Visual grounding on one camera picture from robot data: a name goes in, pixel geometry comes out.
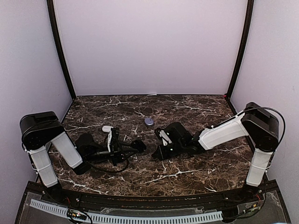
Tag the black earbud charging case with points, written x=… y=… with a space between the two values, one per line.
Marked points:
x=138 y=145

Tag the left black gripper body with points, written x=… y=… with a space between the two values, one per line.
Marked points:
x=114 y=154

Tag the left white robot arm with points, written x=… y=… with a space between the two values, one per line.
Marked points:
x=39 y=131

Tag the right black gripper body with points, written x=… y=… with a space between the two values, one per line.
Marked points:
x=178 y=149

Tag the white slotted cable duct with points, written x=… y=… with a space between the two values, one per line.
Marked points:
x=96 y=218

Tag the left black frame post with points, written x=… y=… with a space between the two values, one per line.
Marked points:
x=59 y=48

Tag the purple round charging case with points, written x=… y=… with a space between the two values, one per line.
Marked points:
x=149 y=122

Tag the right black frame post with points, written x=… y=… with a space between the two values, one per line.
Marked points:
x=242 y=47

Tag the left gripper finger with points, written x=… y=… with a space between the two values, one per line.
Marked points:
x=127 y=145
x=129 y=153

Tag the white earbud charging case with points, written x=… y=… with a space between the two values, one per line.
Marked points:
x=107 y=129

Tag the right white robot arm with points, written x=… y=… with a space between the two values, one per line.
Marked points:
x=260 y=124

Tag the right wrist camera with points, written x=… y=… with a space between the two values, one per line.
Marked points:
x=162 y=135

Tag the black frame post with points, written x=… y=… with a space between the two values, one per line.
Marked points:
x=59 y=48
x=242 y=47

